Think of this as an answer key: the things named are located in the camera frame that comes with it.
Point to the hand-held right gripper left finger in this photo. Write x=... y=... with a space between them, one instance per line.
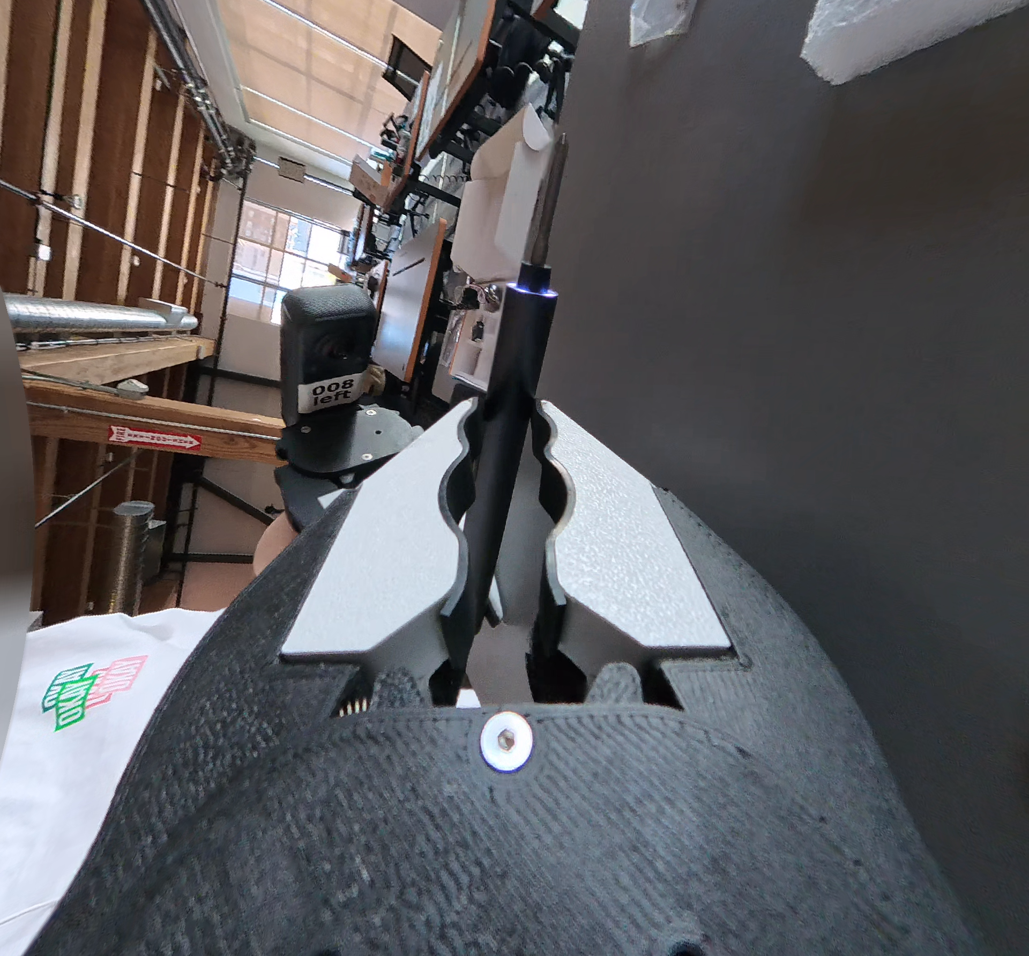
x=386 y=554

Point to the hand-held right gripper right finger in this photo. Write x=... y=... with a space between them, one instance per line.
x=627 y=554

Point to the black electric screwdriver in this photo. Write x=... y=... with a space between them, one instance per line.
x=514 y=377

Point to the orange-edged grey desk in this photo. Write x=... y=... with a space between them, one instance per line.
x=410 y=296
x=470 y=31

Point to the person's left hand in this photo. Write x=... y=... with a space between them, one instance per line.
x=273 y=550

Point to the large paned window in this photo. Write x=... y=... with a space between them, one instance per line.
x=273 y=264

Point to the wooden ceiling beam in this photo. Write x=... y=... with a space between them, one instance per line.
x=161 y=409

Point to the red arrow sign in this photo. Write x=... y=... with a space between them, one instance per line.
x=157 y=439

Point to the white cardboard box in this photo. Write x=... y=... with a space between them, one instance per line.
x=498 y=200

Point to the person's white printed shirt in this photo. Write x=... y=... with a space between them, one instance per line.
x=96 y=795

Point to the silver ventilation duct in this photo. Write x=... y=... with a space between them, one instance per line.
x=96 y=317

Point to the corrugated metal duct pipe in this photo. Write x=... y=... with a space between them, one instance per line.
x=131 y=562

